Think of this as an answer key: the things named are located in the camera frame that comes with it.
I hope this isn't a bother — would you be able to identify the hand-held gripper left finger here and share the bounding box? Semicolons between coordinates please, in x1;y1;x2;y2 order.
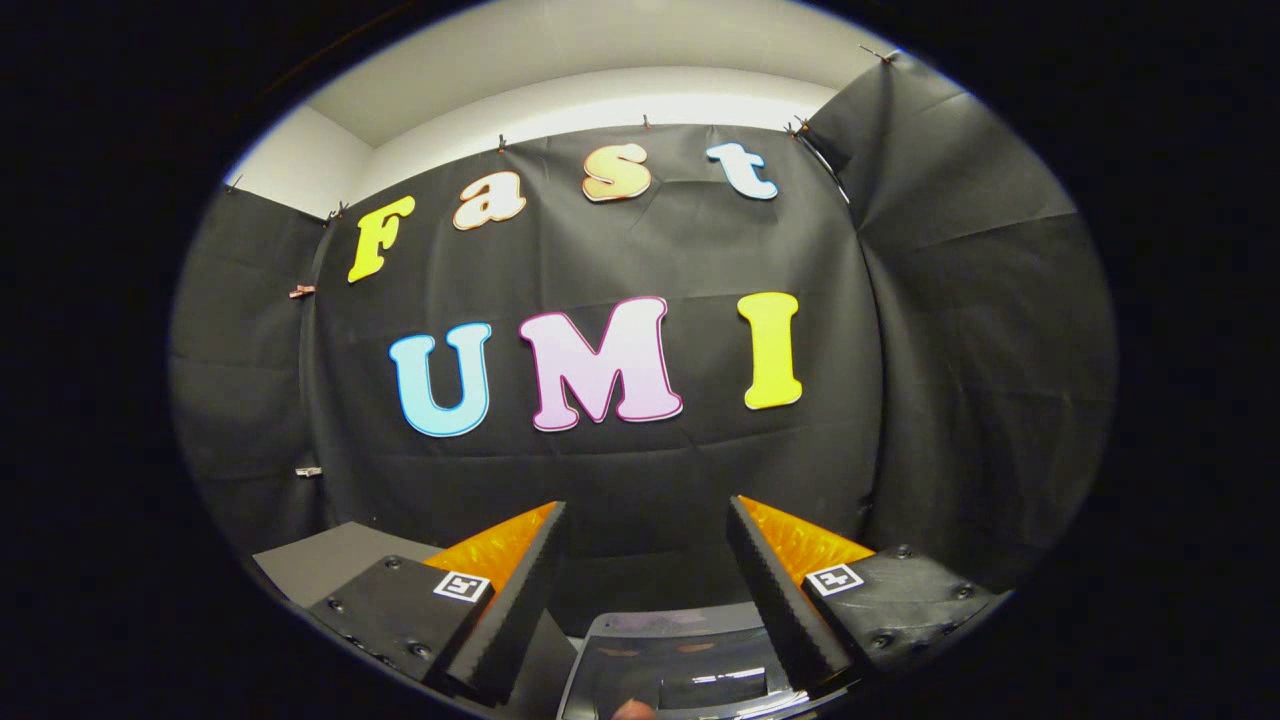
305;500;569;706

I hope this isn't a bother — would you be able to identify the dark washing machine lid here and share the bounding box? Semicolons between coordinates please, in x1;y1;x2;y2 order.
560;625;801;720

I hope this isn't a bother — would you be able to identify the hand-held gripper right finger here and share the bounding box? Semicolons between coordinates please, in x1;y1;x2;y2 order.
727;495;1001;691

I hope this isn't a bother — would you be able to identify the grey washing machine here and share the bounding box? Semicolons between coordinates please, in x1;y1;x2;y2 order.
500;600;861;720

